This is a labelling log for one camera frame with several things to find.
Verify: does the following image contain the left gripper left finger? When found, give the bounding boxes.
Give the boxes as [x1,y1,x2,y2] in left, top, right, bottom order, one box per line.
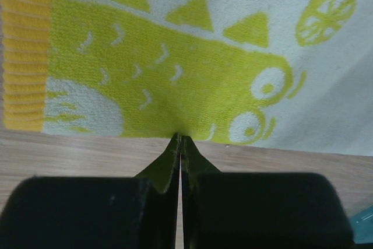
[1,135,180,248]

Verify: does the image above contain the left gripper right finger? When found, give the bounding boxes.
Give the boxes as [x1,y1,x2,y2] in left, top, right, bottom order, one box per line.
[181,136,354,248]

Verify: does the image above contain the yellow green crocodile towel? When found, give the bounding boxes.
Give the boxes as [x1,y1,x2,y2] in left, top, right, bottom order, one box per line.
[1,0,372,156]

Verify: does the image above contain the teal transparent plastic tub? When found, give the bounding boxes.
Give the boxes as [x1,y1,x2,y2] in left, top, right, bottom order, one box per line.
[350,206,373,244]

